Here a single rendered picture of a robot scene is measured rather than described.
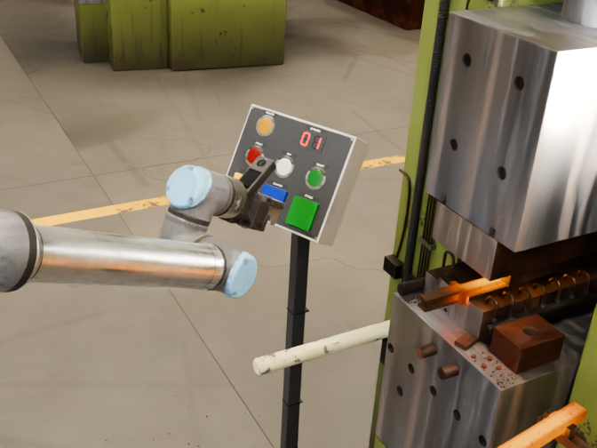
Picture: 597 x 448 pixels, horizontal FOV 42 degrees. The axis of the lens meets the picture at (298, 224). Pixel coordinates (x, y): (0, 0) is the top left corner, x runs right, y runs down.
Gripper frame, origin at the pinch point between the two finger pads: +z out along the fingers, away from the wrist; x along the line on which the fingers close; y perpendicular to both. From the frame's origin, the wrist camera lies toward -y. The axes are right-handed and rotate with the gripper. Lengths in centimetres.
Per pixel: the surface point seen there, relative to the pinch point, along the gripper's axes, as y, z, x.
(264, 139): -13.7, 11.0, -19.0
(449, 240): -5.7, 5.1, 40.9
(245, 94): -52, 304, -257
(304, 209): -0.3, 10.2, 0.4
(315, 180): -8.2, 10.6, 0.4
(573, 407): 15, -7, 78
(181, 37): -79, 296, -329
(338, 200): -5.3, 13.2, 7.0
